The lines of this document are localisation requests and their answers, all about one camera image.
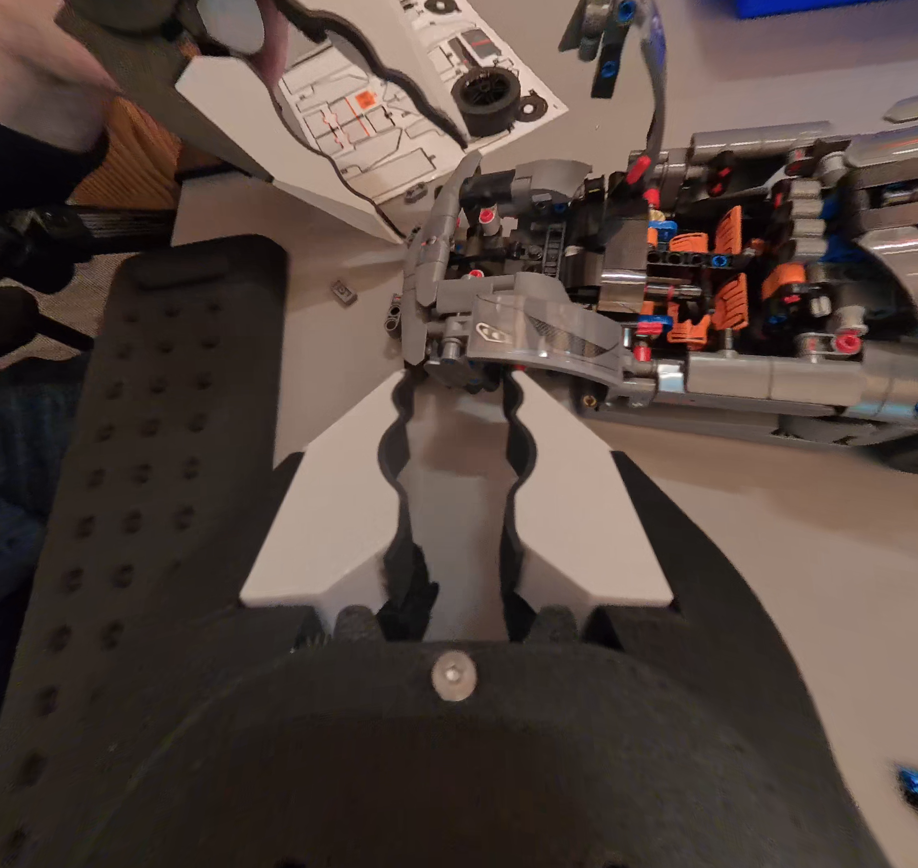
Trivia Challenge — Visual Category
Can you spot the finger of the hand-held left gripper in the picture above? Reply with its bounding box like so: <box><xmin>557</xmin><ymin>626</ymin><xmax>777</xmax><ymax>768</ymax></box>
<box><xmin>175</xmin><ymin>54</ymin><xmax>406</xmax><ymax>245</ymax></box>
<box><xmin>265</xmin><ymin>0</ymin><xmax>470</xmax><ymax>151</ymax></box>

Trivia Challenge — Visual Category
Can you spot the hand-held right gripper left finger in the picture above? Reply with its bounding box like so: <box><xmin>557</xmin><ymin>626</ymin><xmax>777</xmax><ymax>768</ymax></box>
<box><xmin>240</xmin><ymin>369</ymin><xmax>417</xmax><ymax>643</ymax></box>

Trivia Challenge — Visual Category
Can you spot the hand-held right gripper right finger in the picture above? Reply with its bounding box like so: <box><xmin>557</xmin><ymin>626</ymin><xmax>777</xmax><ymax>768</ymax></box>
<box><xmin>502</xmin><ymin>369</ymin><xmax>675</xmax><ymax>643</ymax></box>

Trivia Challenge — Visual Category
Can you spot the black lego wheel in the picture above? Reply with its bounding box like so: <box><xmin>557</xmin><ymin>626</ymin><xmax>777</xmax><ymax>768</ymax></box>
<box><xmin>452</xmin><ymin>68</ymin><xmax>522</xmax><ymax>135</ymax></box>

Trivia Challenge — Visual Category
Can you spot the grey lego car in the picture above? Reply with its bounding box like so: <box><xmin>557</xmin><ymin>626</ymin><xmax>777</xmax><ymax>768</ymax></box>
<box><xmin>383</xmin><ymin>0</ymin><xmax>918</xmax><ymax>467</ymax></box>

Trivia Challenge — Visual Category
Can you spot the person's left forearm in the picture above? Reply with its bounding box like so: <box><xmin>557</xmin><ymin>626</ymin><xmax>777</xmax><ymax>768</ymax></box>
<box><xmin>0</xmin><ymin>122</ymin><xmax>109</xmax><ymax>202</ymax></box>

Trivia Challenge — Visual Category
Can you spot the person's left hand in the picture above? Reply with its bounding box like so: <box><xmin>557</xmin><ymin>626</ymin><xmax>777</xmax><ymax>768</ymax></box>
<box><xmin>0</xmin><ymin>0</ymin><xmax>119</xmax><ymax>155</ymax></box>

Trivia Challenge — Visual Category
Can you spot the white sticker sheet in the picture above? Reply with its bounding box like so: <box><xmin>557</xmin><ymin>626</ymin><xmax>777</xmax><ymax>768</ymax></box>
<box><xmin>276</xmin><ymin>0</ymin><xmax>569</xmax><ymax>206</ymax></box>

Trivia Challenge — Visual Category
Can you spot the thick wooden pillar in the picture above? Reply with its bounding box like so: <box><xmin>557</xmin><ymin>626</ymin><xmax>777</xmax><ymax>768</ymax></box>
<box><xmin>72</xmin><ymin>101</ymin><xmax>180</xmax><ymax>209</ymax></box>

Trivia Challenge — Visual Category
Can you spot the black mesh office chair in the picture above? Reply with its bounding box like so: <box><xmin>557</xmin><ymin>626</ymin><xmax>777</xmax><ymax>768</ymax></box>
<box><xmin>0</xmin><ymin>205</ymin><xmax>291</xmax><ymax>740</ymax></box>

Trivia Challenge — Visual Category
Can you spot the person's body in dark clothing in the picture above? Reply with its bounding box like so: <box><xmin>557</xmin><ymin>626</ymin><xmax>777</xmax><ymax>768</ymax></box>
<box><xmin>0</xmin><ymin>352</ymin><xmax>87</xmax><ymax>597</ymax></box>

